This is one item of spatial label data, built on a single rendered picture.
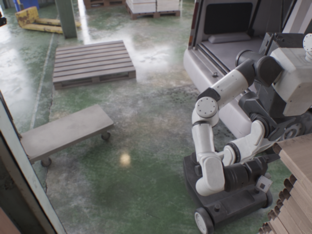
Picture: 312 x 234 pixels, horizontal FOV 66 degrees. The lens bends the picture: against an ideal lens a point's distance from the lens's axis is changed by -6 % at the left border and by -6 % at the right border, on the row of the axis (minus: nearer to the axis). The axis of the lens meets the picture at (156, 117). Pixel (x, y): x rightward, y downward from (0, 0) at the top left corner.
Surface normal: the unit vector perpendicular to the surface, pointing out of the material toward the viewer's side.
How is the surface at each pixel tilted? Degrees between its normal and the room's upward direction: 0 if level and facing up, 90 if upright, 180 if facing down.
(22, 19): 90
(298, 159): 0
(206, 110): 31
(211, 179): 26
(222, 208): 0
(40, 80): 0
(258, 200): 45
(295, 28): 77
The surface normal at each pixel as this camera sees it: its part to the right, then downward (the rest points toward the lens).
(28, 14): 0.93, 0.23
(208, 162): 0.12, -0.43
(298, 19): -0.38, 0.39
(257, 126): -0.92, 0.25
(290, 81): -0.57, 0.52
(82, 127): 0.00, -0.77
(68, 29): 0.27, 0.61
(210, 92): -0.26, -0.39
